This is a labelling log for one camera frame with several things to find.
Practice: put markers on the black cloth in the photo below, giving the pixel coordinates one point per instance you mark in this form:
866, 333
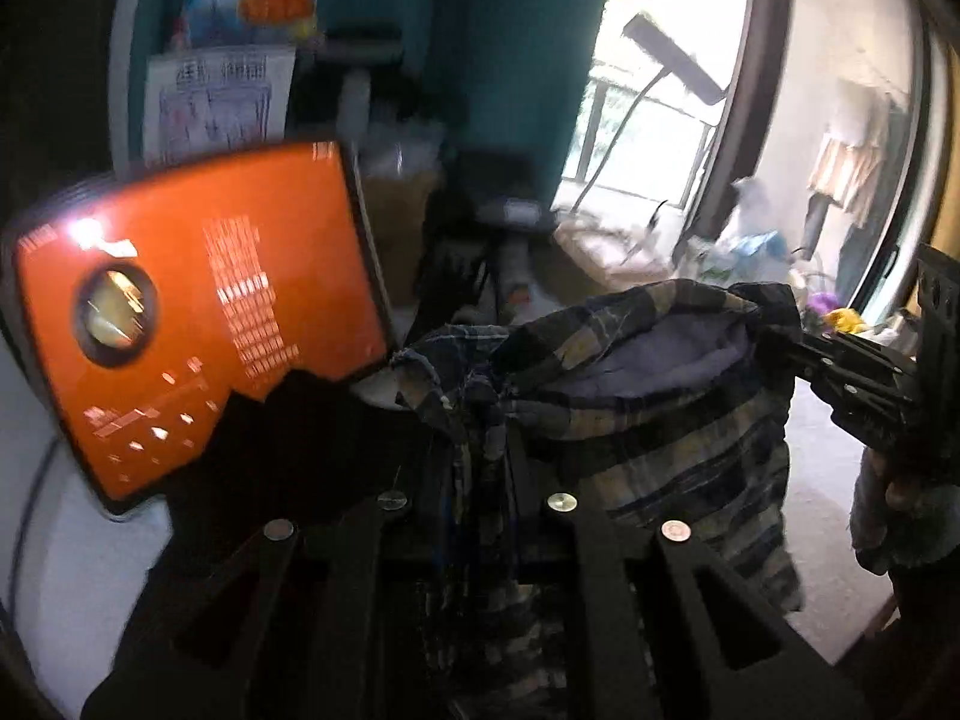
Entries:
300, 450

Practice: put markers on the plaid flannel shirt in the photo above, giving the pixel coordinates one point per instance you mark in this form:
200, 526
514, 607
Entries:
660, 420

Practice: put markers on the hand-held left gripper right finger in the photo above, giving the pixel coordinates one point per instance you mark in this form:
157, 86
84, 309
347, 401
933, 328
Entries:
540, 525

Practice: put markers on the dark door frame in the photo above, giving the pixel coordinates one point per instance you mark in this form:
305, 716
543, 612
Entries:
765, 52

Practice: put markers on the person's right hand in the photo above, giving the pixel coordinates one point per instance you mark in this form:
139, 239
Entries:
900, 532

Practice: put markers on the orange computer monitor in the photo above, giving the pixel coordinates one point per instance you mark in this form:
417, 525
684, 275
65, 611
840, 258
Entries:
187, 315

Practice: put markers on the brown cardboard box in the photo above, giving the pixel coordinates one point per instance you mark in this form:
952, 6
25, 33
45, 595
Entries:
397, 225

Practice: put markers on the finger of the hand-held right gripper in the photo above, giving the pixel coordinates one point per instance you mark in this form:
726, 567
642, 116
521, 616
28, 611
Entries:
855, 352
862, 401

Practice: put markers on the white printed paper sheet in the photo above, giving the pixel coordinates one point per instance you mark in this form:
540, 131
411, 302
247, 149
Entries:
217, 105

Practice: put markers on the wooden frame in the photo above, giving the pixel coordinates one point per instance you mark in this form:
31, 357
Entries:
946, 165

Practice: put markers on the teal curtain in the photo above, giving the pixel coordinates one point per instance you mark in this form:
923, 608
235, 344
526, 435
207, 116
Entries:
487, 52

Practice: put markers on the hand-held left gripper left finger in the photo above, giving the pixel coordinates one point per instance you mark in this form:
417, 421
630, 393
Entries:
397, 532

